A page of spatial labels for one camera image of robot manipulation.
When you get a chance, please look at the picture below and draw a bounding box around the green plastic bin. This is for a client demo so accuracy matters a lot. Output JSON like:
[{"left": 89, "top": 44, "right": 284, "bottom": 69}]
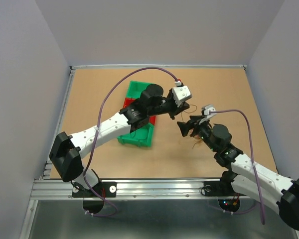
[
  {"left": 117, "top": 124, "right": 154, "bottom": 147},
  {"left": 126, "top": 81, "right": 150, "bottom": 99}
]

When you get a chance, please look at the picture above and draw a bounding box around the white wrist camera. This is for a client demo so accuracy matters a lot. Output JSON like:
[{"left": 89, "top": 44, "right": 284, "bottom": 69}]
[
  {"left": 171, "top": 79, "right": 192, "bottom": 106},
  {"left": 200, "top": 104, "right": 216, "bottom": 123}
]

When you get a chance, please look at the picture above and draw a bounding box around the far green plastic bin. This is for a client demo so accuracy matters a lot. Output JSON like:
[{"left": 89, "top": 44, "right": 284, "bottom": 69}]
[{"left": 126, "top": 81, "right": 150, "bottom": 99}]

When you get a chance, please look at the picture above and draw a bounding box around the aluminium front mounting rail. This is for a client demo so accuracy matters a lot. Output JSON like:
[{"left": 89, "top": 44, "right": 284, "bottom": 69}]
[{"left": 29, "top": 177, "right": 297, "bottom": 200}]

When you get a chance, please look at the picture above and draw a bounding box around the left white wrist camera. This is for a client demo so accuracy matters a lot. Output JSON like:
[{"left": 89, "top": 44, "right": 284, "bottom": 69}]
[{"left": 171, "top": 79, "right": 192, "bottom": 106}]

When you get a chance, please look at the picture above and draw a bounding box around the tangled red yellow cable bundle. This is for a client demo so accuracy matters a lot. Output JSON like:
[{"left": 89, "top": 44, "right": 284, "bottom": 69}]
[{"left": 178, "top": 103, "right": 207, "bottom": 150}]

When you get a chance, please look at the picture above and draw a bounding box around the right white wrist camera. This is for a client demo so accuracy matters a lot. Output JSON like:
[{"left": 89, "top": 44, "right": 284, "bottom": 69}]
[{"left": 200, "top": 104, "right": 216, "bottom": 123}]

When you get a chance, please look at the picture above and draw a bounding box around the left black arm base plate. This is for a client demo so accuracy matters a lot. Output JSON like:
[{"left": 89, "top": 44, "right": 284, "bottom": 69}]
[{"left": 70, "top": 181, "right": 117, "bottom": 198}]

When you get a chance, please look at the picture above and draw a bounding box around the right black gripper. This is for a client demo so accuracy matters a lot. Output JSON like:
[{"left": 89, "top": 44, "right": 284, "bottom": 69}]
[{"left": 176, "top": 114, "right": 218, "bottom": 152}]

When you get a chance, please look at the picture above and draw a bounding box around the near green plastic bin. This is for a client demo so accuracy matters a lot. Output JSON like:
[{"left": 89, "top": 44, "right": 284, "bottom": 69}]
[{"left": 117, "top": 124, "right": 154, "bottom": 147}]

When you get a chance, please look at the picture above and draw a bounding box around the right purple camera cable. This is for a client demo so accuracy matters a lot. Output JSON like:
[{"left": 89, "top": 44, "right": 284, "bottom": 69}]
[{"left": 209, "top": 109, "right": 267, "bottom": 225}]

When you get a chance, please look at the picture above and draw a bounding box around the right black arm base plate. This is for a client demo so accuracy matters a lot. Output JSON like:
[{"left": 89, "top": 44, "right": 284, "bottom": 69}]
[{"left": 199, "top": 180, "right": 238, "bottom": 197}]

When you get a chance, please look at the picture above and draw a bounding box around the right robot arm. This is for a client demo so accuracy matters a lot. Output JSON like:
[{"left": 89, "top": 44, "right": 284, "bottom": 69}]
[{"left": 177, "top": 116, "right": 299, "bottom": 231}]

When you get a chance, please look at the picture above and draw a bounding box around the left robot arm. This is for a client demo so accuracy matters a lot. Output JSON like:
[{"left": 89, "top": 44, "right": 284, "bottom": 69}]
[{"left": 49, "top": 84, "right": 192, "bottom": 196}]

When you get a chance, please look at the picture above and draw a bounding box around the red plastic bin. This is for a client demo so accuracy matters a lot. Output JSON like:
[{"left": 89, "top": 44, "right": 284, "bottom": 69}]
[{"left": 123, "top": 98, "right": 156, "bottom": 126}]

